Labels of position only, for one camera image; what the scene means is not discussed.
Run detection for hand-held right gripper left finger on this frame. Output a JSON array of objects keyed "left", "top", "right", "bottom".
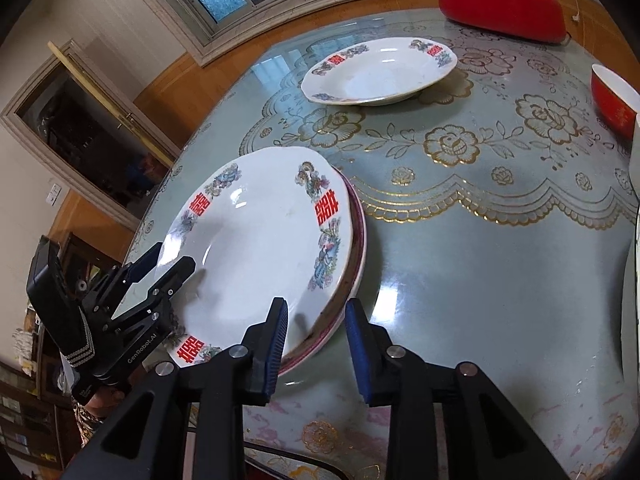
[{"left": 62, "top": 297, "right": 290, "bottom": 480}]

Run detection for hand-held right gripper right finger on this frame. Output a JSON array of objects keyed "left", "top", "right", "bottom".
[{"left": 344, "top": 298, "right": 571, "bottom": 480}]

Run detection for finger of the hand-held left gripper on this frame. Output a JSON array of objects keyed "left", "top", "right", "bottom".
[
  {"left": 111, "top": 256, "right": 196, "bottom": 321},
  {"left": 125, "top": 242, "right": 165, "bottom": 286}
]

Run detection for white floral plate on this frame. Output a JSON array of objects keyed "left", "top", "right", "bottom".
[
  {"left": 156, "top": 147, "right": 354, "bottom": 370},
  {"left": 300, "top": 37, "right": 458, "bottom": 107}
]

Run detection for pink rimmed plate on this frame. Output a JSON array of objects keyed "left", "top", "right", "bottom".
[{"left": 277, "top": 162, "right": 368, "bottom": 377}]

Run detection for blue striped bowl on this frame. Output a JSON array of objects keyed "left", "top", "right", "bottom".
[{"left": 619, "top": 210, "right": 640, "bottom": 381}]

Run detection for red bowl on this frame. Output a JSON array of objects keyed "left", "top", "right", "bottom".
[{"left": 590, "top": 64, "right": 640, "bottom": 143}]

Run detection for person's left forearm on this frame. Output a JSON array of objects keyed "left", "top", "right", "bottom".
[{"left": 72, "top": 400, "right": 104, "bottom": 448}]

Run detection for person's left hand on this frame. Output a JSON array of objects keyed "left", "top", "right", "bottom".
[{"left": 91, "top": 386, "right": 127, "bottom": 420}]

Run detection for framed doorway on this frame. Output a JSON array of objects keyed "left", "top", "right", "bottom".
[{"left": 0, "top": 40, "right": 182, "bottom": 233}]

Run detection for red electric pot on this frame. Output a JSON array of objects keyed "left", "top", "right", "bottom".
[{"left": 434, "top": 0, "right": 568, "bottom": 45}]

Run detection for white power cord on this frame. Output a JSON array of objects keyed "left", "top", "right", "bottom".
[{"left": 565, "top": 2, "right": 583, "bottom": 43}]

